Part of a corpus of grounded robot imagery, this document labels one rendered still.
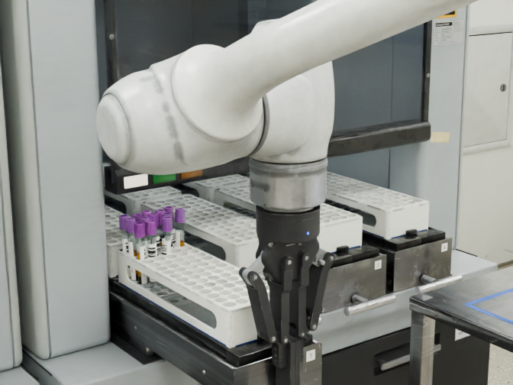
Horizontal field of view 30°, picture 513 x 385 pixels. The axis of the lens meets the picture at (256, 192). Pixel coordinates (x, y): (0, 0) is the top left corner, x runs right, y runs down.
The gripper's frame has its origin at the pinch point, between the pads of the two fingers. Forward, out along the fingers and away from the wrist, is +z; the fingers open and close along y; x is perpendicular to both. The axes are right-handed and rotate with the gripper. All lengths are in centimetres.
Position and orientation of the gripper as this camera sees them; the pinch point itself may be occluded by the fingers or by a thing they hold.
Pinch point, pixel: (287, 363)
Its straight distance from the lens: 118.9
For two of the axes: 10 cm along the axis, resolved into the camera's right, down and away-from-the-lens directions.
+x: 5.8, 2.0, -7.9
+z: 0.1, 9.7, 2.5
